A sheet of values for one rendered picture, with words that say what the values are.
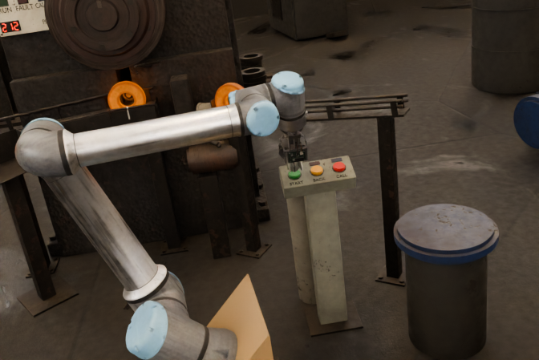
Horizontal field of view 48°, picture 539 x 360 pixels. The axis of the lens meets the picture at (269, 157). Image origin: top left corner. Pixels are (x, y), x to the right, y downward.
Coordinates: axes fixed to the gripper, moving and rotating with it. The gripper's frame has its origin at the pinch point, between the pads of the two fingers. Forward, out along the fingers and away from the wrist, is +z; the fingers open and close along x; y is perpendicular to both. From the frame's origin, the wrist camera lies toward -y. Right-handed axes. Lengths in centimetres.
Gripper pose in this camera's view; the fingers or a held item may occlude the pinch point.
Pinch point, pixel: (293, 167)
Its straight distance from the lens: 198.8
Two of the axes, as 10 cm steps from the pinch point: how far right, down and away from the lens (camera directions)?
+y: 1.4, 6.6, -7.3
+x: 9.9, -1.6, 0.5
